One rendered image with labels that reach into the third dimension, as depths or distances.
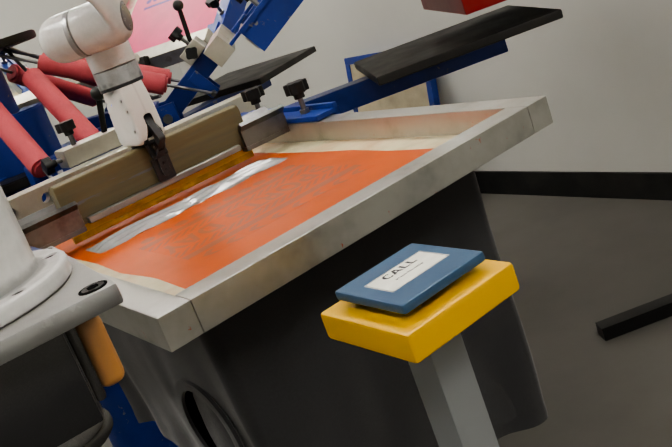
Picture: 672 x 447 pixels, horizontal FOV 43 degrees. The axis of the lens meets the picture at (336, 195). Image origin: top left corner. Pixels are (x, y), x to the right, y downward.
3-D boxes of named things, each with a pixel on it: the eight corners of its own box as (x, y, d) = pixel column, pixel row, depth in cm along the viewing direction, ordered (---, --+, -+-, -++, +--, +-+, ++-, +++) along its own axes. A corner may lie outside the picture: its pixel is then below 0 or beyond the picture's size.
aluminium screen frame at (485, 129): (554, 122, 112) (546, 94, 111) (171, 353, 83) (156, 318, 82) (257, 138, 177) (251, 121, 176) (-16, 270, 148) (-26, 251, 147)
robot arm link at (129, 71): (83, 77, 144) (90, 93, 145) (102, 73, 137) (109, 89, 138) (123, 62, 148) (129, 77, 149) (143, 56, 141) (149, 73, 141)
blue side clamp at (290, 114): (349, 137, 153) (336, 100, 151) (327, 148, 150) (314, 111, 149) (265, 141, 178) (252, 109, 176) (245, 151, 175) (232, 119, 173)
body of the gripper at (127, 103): (88, 88, 145) (115, 150, 147) (109, 83, 136) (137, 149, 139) (127, 72, 148) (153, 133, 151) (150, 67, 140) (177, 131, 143)
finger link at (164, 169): (143, 146, 143) (159, 182, 144) (150, 145, 140) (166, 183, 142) (160, 138, 144) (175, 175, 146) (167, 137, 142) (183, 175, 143)
